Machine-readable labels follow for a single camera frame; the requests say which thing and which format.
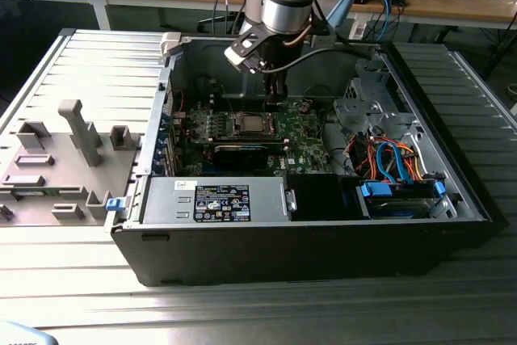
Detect metal socket cover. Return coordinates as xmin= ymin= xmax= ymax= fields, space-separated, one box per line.
xmin=235 ymin=111 xmax=280 ymax=138

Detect silver CPU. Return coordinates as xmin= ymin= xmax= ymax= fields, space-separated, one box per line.
xmin=242 ymin=117 xmax=268 ymax=133

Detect CPU socket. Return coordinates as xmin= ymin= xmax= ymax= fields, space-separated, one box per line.
xmin=233 ymin=110 xmax=282 ymax=138

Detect black RAM slot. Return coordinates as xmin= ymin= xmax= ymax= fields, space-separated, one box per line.
xmin=212 ymin=137 xmax=284 ymax=155

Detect white labelled tag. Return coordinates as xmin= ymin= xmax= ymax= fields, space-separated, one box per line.
xmin=349 ymin=21 xmax=368 ymax=40

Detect green motherboard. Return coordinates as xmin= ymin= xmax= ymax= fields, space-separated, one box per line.
xmin=171 ymin=96 xmax=336 ymax=179

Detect metal drive cage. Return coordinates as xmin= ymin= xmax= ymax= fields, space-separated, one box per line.
xmin=333 ymin=56 xmax=421 ymax=140

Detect black graphics card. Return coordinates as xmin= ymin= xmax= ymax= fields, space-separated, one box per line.
xmin=212 ymin=141 xmax=270 ymax=170

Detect grey case latch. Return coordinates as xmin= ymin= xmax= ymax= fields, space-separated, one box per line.
xmin=160 ymin=32 xmax=193 ymax=58

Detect disk with blue carrier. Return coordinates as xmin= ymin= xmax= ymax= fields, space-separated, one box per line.
xmin=357 ymin=181 xmax=448 ymax=221

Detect grey power supply unit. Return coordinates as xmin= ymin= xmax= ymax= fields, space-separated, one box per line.
xmin=141 ymin=177 xmax=292 ymax=225

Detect black PC case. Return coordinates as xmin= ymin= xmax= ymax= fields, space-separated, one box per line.
xmin=103 ymin=32 xmax=508 ymax=288

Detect grey parts rack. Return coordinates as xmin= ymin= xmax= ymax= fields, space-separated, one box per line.
xmin=0 ymin=98 xmax=142 ymax=227

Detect green RAM stick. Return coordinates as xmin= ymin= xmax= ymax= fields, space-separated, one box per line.
xmin=11 ymin=187 xmax=60 ymax=197

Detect pale grey rounded device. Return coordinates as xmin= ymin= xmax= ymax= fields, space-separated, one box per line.
xmin=0 ymin=319 xmax=56 ymax=345

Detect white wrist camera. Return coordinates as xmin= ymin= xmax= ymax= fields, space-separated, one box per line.
xmin=224 ymin=33 xmax=264 ymax=74

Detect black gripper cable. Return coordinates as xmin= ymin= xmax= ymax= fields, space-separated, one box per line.
xmin=261 ymin=46 xmax=376 ymax=75

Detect red wire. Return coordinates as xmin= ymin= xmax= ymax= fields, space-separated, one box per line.
xmin=347 ymin=137 xmax=379 ymax=172

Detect blue desk cable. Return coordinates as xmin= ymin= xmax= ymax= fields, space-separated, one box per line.
xmin=377 ymin=0 xmax=395 ymax=39

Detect blue wire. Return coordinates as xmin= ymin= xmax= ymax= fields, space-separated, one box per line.
xmin=375 ymin=141 xmax=409 ymax=184

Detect orange wire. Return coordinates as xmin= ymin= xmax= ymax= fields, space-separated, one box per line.
xmin=395 ymin=141 xmax=425 ymax=183

